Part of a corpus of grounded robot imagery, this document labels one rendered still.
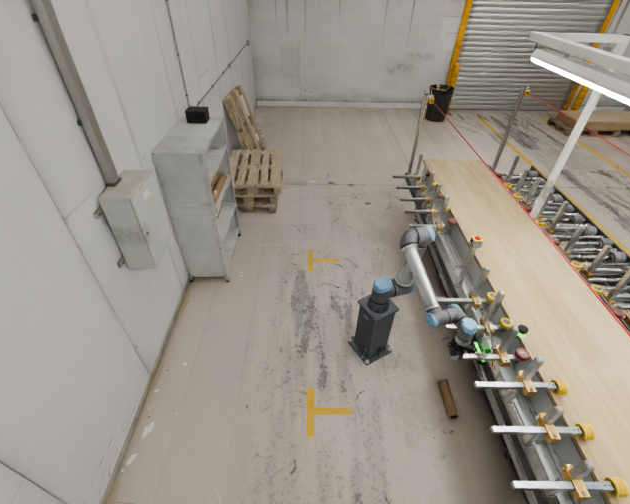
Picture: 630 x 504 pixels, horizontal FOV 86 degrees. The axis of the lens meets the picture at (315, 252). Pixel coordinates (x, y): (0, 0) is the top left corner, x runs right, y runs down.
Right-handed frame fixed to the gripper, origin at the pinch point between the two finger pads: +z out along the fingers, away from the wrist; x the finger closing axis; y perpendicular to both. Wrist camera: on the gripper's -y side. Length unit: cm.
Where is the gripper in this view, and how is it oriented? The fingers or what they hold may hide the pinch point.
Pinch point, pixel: (455, 358)
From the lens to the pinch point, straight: 253.9
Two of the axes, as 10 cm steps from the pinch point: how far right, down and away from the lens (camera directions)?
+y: -10.0, -0.2, -0.1
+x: -0.1, 6.4, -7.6
